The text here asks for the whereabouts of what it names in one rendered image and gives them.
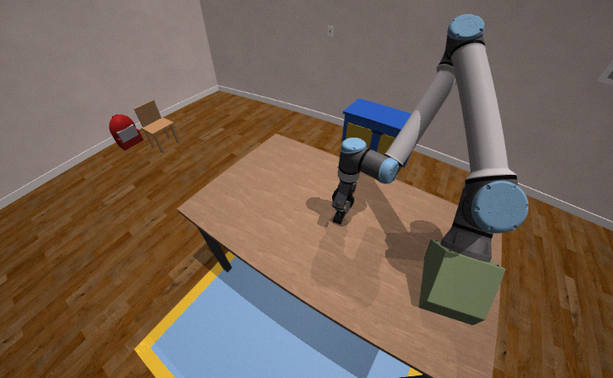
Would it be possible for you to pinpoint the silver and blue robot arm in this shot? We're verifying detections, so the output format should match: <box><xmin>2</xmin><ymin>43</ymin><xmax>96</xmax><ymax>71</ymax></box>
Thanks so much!
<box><xmin>332</xmin><ymin>14</ymin><xmax>529</xmax><ymax>262</ymax></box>

